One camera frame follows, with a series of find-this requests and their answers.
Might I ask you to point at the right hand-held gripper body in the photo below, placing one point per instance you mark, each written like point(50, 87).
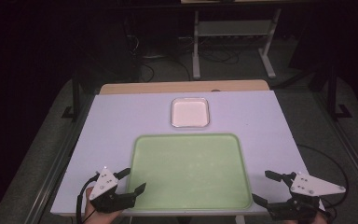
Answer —
point(307, 186)

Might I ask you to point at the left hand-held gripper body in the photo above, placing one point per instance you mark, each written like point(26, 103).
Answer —
point(104, 183)

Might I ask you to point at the person's left hand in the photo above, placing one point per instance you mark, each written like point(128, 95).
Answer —
point(90, 214)

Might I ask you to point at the person's right hand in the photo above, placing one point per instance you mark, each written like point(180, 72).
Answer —
point(321, 219)

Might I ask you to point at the white board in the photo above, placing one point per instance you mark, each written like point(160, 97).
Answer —
point(121, 124)

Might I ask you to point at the green plastic tray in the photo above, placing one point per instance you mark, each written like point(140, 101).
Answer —
point(189, 171)

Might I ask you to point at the black metal stand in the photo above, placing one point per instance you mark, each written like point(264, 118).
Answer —
point(333, 93)
point(76, 96)

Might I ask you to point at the white square dish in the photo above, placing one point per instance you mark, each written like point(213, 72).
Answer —
point(190, 112)

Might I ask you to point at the wooden table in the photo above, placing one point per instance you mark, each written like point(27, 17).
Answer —
point(183, 86)

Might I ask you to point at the aluminium rail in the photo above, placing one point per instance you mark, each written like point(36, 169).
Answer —
point(59, 161)
point(348, 146)

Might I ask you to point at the white metal desk frame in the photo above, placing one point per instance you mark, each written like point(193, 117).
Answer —
point(236, 28)

